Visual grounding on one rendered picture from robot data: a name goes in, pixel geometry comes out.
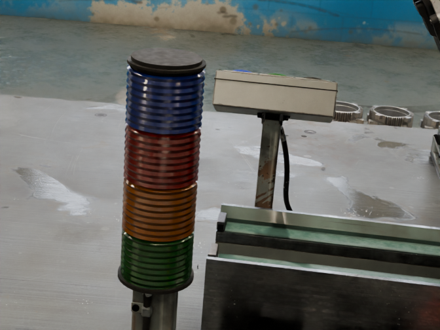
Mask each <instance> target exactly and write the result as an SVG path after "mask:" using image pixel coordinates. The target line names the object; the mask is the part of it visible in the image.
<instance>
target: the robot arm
mask: <svg viewBox="0 0 440 330"><path fill-rule="evenodd" d="M413 3H414V6H415V7H416V10H417V11H418V13H419V14H420V15H421V17H422V19H423V21H424V24H425V27H426V29H427V30H428V31H429V33H430V35H431V36H433V38H434V40H435V43H436V45H437V47H438V50H439V53H440V0H413Z"/></svg>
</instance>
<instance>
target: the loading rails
mask: <svg viewBox="0 0 440 330"><path fill-rule="evenodd" d="M216 229H217V230H216V235H215V244H214V243H211V244H210V248H209V251H208V256H207V257H206V271H205V280H204V297H203V306H202V323H201V330H440V228H439V227H427V226H421V225H410V224H404V223H393V222H386V221H375V220H369V219H358V218H352V217H341V216H334V215H323V214H317V213H306V212H299V211H289V210H277V209H271V208H260V207H254V206H243V205H236V204H226V203H222V204H221V211H220V212H219V216H218V219H217V226H216Z"/></svg>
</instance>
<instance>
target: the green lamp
mask: <svg viewBox="0 0 440 330"><path fill-rule="evenodd" d="M121 234H122V237H121V241H122V242H121V255H120V258H121V260H120V270H121V274H122V277H123V278H124V279H125V280H126V281H127V282H129V283H131V284H132V285H135V286H138V287H142V288H145V289H170V288H174V287H177V286H180V285H182V284H184V283H185V282H187V281H188V280H189V278H190V277H191V272H192V265H193V263H192V261H193V248H194V247H193V244H194V231H193V233H192V234H190V235H189V236H188V237H185V238H183V239H180V240H176V241H173V242H149V241H145V240H140V239H138V238H135V237H133V236H131V235H129V234H128V233H127V232H125V231H124V229H123V228H122V232H121Z"/></svg>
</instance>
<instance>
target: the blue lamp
mask: <svg viewBox="0 0 440 330"><path fill-rule="evenodd" d="M127 69H128V71H127V76H128V78H127V80H126V82H127V85H126V89H127V92H126V96H127V98H126V112H125V114H126V118H125V121H126V123H127V124H128V125H129V126H131V127H132V128H134V129H136V130H139V131H142V132H147V133H150V134H160V135H178V134H186V133H189V132H193V131H195V130H197V129H198V128H199V127H201V125H202V121H201V120H202V112H203V109H202V107H203V99H204V96H203V93H204V89H203V87H204V85H205V84H204V80H205V76H204V74H205V72H206V70H205V69H203V70H201V72H199V73H197V74H194V75H188V76H182V77H166V76H158V75H150V74H146V73H142V72H139V71H136V70H135V69H133V68H132V67H131V66H130V65H129V64H128V65H127Z"/></svg>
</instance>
